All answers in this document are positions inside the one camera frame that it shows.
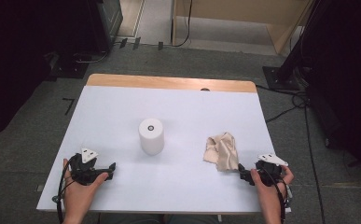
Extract long thin black floor cable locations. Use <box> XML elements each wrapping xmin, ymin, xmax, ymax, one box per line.
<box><xmin>303</xmin><ymin>105</ymin><xmax>326</xmax><ymax>224</ymax></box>

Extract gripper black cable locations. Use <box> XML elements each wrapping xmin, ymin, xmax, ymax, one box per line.
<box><xmin>51</xmin><ymin>154</ymin><xmax>77</xmax><ymax>224</ymax></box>
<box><xmin>256</xmin><ymin>167</ymin><xmax>294</xmax><ymax>224</ymax></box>

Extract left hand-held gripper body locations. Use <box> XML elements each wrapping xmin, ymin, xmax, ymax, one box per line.
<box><xmin>69</xmin><ymin>147</ymin><xmax>107</xmax><ymax>187</ymax></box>

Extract light wooden shelf unit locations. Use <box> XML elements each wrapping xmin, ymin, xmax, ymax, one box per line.
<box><xmin>171</xmin><ymin>0</ymin><xmax>314</xmax><ymax>56</ymax></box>

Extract hanging black cable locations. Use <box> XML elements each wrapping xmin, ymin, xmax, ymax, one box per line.
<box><xmin>172</xmin><ymin>0</ymin><xmax>193</xmax><ymax>49</ymax></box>

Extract black stand with square base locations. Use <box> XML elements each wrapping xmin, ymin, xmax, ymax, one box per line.
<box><xmin>261</xmin><ymin>0</ymin><xmax>326</xmax><ymax>91</ymax></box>

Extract person's left hand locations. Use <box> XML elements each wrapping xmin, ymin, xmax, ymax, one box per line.
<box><xmin>62</xmin><ymin>159</ymin><xmax>109</xmax><ymax>216</ymax></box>

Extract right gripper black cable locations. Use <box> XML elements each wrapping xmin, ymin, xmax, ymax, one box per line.
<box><xmin>256</xmin><ymin>167</ymin><xmax>294</xmax><ymax>224</ymax></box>

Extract person's right hand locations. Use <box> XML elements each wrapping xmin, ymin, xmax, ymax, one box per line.
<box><xmin>251</xmin><ymin>166</ymin><xmax>295</xmax><ymax>214</ymax></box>

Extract black floor cable bundle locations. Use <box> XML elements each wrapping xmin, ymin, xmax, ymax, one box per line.
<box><xmin>256</xmin><ymin>83</ymin><xmax>311</xmax><ymax>124</ymax></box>

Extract flat black stand base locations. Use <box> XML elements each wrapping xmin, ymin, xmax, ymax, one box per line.
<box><xmin>49</xmin><ymin>52</ymin><xmax>90</xmax><ymax>80</ymax></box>

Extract black cabinet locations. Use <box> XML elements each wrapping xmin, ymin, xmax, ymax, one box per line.
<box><xmin>86</xmin><ymin>0</ymin><xmax>124</xmax><ymax>54</ymax></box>

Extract white cylinder speaker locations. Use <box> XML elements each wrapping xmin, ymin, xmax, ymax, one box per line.
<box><xmin>138</xmin><ymin>118</ymin><xmax>165</xmax><ymax>157</ymax></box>

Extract grey looped floor cable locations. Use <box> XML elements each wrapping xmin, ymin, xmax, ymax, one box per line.
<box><xmin>73</xmin><ymin>50</ymin><xmax>110</xmax><ymax>65</ymax></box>

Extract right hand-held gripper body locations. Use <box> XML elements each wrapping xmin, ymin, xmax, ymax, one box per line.
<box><xmin>252</xmin><ymin>153</ymin><xmax>289</xmax><ymax>187</ymax></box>

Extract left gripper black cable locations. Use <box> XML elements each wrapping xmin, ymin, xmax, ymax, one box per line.
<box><xmin>51</xmin><ymin>154</ymin><xmax>77</xmax><ymax>224</ymax></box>

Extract dark curtain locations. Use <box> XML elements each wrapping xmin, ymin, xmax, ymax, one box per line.
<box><xmin>0</xmin><ymin>0</ymin><xmax>90</xmax><ymax>145</ymax></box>
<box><xmin>305</xmin><ymin>0</ymin><xmax>361</xmax><ymax>197</ymax></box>

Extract beige quilted cloth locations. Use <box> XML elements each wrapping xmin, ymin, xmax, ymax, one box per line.
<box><xmin>202</xmin><ymin>132</ymin><xmax>240</xmax><ymax>173</ymax></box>

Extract white table cover sheet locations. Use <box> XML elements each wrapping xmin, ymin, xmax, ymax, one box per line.
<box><xmin>36</xmin><ymin>85</ymin><xmax>292</xmax><ymax>215</ymax></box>

